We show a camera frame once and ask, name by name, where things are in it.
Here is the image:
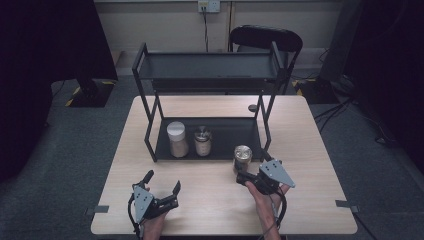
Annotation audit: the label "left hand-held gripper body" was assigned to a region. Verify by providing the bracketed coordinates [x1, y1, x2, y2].
[131, 184, 181, 224]

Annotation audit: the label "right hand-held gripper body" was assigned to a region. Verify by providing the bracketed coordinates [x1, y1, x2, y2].
[235, 158, 297, 196]

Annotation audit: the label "silver-lid jar with brown contents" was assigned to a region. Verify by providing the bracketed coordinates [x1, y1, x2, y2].
[233, 144, 253, 174]

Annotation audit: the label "silver-lid jar with pale contents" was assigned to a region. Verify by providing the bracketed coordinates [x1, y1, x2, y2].
[193, 125, 213, 158]

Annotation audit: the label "white-lid glass jar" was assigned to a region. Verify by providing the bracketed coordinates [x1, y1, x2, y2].
[166, 120, 190, 158]

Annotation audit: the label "black metal two-tier shelf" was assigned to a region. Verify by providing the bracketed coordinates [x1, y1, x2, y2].
[131, 41, 288, 164]

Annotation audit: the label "person's left hand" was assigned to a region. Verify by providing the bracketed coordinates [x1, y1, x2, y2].
[142, 186, 170, 240]

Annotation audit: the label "person's right hand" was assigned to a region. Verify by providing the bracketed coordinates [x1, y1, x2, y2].
[244, 181, 292, 221]

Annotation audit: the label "grey tape strip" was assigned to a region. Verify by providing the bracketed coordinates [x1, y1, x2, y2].
[84, 205, 110, 216]
[334, 199, 361, 214]

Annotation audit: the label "black stand base, yellow tape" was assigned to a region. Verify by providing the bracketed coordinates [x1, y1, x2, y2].
[65, 78, 117, 108]
[292, 78, 341, 105]

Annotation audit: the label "black chair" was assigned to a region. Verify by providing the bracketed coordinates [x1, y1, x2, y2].
[228, 24, 304, 96]

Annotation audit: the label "grey stand column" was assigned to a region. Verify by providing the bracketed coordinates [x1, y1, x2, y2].
[319, 0, 365, 83]

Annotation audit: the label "black curtain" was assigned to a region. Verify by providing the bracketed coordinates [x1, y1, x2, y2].
[0, 0, 118, 183]

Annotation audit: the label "dark curtain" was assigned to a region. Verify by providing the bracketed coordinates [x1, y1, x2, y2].
[344, 0, 424, 174]

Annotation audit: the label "left hand-held gripper cable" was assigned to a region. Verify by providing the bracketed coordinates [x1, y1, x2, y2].
[127, 194, 144, 240]

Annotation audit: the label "hand-held gripper cable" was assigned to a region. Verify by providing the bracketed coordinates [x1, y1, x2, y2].
[257, 191, 289, 240]
[127, 194, 144, 240]

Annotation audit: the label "right hand-held gripper cable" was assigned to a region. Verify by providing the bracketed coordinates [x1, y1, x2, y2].
[257, 191, 289, 240]

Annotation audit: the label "black floor cables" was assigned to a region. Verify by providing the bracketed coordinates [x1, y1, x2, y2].
[313, 96, 398, 148]

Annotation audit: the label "black wall socket cable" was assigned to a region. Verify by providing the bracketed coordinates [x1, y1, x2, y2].
[201, 6, 210, 53]

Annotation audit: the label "white wall socket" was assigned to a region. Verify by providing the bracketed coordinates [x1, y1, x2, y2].
[197, 0, 221, 14]

